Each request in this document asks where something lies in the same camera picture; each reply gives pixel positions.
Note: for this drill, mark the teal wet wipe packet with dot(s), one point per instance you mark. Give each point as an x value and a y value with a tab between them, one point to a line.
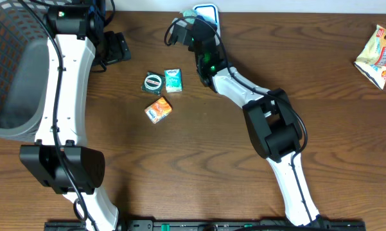
189	15

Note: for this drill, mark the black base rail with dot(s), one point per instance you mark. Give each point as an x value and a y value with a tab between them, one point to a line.
264	224

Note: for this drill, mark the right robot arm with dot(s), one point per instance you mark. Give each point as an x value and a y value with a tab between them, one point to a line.
276	131

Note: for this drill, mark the white barcode scanner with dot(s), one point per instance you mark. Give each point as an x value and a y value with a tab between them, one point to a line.
209	10

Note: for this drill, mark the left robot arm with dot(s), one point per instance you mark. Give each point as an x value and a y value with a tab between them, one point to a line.
59	158

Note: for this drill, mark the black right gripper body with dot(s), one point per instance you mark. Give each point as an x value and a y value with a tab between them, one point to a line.
187	43

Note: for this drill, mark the green Kleenex tissue pack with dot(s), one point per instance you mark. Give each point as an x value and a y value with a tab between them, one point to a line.
173	80

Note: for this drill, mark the dark grey plastic mesh basket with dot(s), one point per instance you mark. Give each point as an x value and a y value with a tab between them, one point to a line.
24	63

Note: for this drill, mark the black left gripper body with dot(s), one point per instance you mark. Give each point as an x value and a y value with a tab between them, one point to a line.
116	48

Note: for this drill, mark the orange tissue pack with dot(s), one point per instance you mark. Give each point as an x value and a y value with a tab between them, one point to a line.
158	110

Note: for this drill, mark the green Zam-Buk tin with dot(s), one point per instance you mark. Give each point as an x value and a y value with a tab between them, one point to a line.
153	83

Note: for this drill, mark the yellow snack bag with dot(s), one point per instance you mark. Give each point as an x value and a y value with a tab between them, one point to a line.
371	62

